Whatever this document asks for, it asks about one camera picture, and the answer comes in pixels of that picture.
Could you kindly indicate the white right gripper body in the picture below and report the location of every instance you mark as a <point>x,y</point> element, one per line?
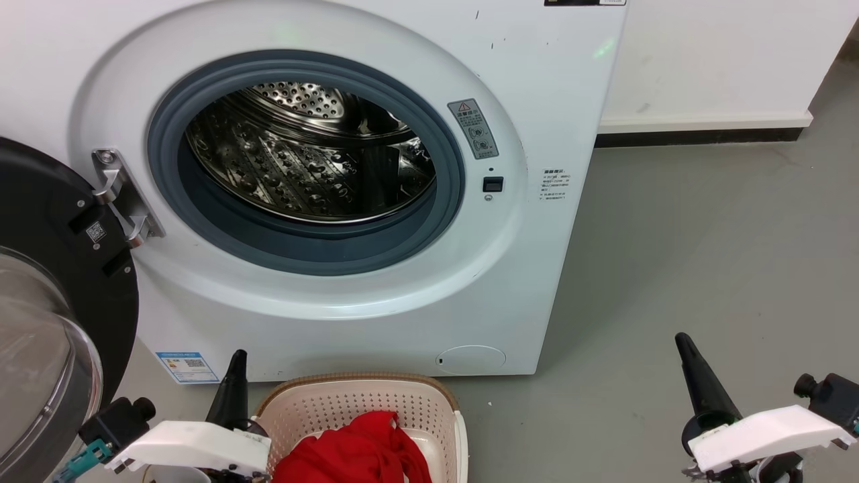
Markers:
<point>765,435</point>

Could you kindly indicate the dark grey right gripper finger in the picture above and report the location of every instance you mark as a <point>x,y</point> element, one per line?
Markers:
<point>704,389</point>

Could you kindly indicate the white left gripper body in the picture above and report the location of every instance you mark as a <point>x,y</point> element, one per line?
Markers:
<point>194,444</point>

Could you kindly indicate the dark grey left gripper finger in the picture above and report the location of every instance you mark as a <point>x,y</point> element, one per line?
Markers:
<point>231,396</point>

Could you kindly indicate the red cloth garment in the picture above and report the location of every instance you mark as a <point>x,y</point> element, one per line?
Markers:
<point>362,453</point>

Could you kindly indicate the cream perforated laundry basket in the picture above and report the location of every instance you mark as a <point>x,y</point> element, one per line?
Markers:
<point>335,402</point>

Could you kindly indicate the stainless steel washing machine drum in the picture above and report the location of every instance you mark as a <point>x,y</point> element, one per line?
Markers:
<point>295,168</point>

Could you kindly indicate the dark round washer door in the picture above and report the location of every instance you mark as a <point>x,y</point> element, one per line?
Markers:
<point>40,201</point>

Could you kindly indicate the blue energy label sticker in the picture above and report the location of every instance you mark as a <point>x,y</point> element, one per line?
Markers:
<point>188,367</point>

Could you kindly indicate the grey rubber door gasket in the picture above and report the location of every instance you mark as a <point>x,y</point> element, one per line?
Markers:
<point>302,248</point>

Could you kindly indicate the white front-load washing machine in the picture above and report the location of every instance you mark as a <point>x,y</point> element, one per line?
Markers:
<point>537,282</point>

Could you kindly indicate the white QR code label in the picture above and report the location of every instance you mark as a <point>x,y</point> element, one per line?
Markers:
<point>96,232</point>

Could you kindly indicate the chrome door hinge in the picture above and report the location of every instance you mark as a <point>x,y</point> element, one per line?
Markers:
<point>124,194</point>

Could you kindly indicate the round white filter cover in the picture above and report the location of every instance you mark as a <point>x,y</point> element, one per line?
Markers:
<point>471,360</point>

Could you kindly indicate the black baseboard strip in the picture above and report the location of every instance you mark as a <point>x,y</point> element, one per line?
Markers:
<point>698,136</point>

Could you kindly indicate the white text sticker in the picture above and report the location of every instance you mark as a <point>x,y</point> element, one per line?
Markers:
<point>556,184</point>

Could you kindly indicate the grey warning sticker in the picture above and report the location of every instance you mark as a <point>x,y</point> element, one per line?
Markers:
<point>473,129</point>

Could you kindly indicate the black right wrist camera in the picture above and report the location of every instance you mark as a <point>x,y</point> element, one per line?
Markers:
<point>832,399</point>

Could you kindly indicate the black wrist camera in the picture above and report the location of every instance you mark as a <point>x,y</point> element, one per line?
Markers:
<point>117,422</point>
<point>832,399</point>

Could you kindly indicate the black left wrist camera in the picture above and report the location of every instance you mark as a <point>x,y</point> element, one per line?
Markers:
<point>117,422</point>

